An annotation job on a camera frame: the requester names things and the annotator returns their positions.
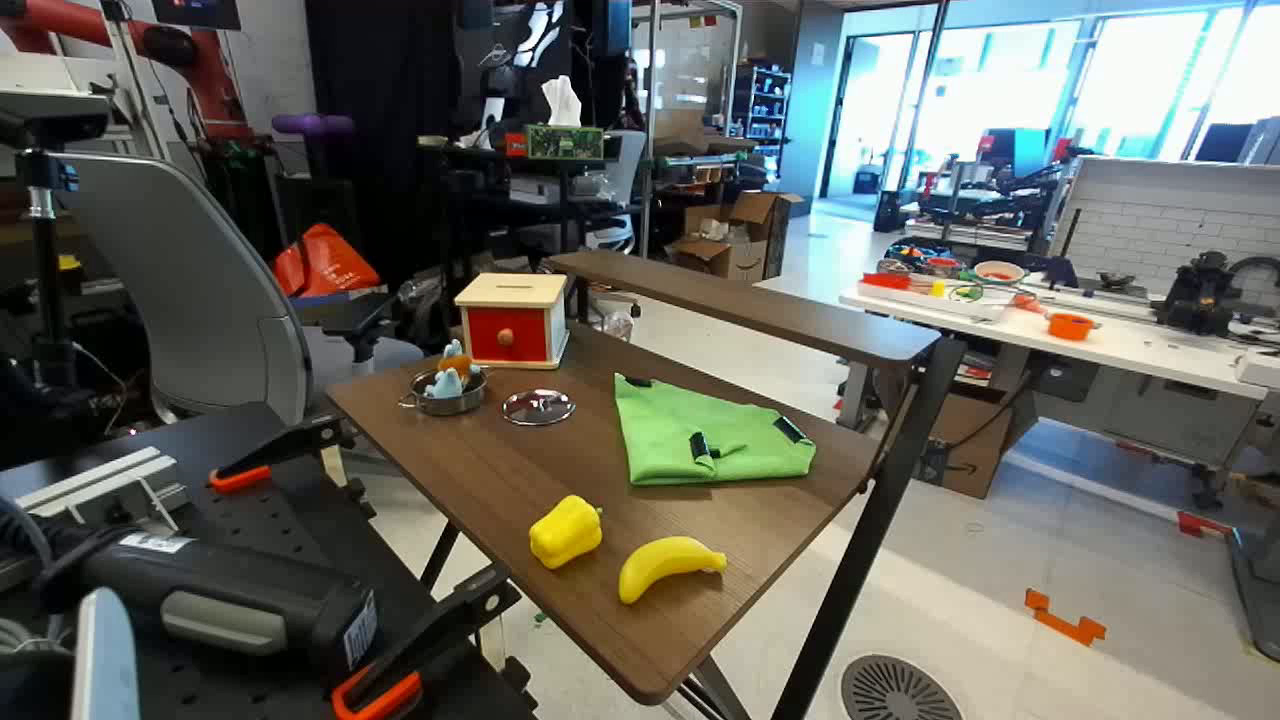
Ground orange bag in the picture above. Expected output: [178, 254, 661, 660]
[269, 220, 382, 300]

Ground dark wooden bench shelf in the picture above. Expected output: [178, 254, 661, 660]
[544, 249, 945, 370]

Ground green circuit board box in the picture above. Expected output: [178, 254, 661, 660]
[521, 120, 611, 166]

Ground orange bowl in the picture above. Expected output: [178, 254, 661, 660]
[1042, 307, 1104, 345]

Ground red pipe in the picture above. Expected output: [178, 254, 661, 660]
[0, 0, 251, 134]

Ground grey office chair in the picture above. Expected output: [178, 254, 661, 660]
[51, 147, 433, 430]

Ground white perforated panel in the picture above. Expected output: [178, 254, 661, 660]
[1053, 157, 1280, 297]

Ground black machine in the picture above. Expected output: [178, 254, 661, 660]
[1151, 249, 1280, 337]

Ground white blue rounded panel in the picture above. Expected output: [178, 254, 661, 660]
[72, 584, 143, 720]

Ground black grey camera device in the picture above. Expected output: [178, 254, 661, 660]
[72, 526, 382, 670]

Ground yellow toy banana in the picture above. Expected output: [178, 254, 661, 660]
[611, 532, 733, 607]

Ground green towel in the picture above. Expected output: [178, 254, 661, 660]
[608, 369, 819, 491]

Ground black camera stand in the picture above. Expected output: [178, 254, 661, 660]
[0, 86, 116, 405]

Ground open cardboard box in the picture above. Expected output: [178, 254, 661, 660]
[663, 188, 790, 284]

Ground round floor drain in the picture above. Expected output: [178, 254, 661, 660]
[834, 653, 967, 720]

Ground yellow toy bell pepper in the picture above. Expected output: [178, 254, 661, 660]
[525, 491, 608, 571]

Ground black clamp orange handle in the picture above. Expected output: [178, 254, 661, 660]
[328, 564, 525, 720]
[199, 412, 355, 498]

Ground brown cardboard box under shelf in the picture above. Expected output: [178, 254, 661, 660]
[917, 383, 1031, 498]

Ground white rail strip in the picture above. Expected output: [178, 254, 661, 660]
[12, 442, 178, 518]

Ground orange floor bracket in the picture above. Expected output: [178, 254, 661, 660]
[1020, 584, 1113, 653]

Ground red wooden drawer box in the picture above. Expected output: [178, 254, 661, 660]
[450, 268, 570, 370]

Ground white work table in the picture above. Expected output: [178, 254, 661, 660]
[834, 272, 1280, 405]

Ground purple cushion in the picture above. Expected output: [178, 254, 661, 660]
[269, 108, 358, 145]

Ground small bowl of toys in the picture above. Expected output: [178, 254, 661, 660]
[408, 352, 493, 419]

